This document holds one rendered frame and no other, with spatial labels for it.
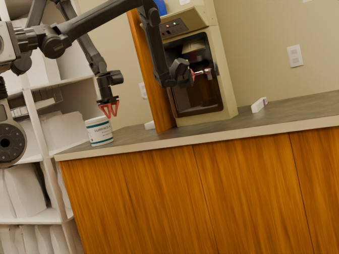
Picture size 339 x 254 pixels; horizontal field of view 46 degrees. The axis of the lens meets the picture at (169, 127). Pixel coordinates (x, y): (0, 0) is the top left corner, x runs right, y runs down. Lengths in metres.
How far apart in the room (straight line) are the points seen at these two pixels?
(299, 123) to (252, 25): 0.93
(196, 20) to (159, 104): 0.49
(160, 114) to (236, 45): 0.63
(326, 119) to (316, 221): 0.44
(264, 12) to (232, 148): 0.91
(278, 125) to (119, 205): 1.02
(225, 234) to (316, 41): 1.12
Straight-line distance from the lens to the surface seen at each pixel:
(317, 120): 1.61
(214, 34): 2.06
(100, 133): 2.25
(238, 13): 2.44
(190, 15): 1.98
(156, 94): 2.17
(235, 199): 1.86
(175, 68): 1.81
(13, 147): 1.57
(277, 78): 2.38
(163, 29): 2.08
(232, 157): 1.79
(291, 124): 1.64
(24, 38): 1.37
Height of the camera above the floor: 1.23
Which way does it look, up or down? 7 degrees down
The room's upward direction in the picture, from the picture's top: 14 degrees counter-clockwise
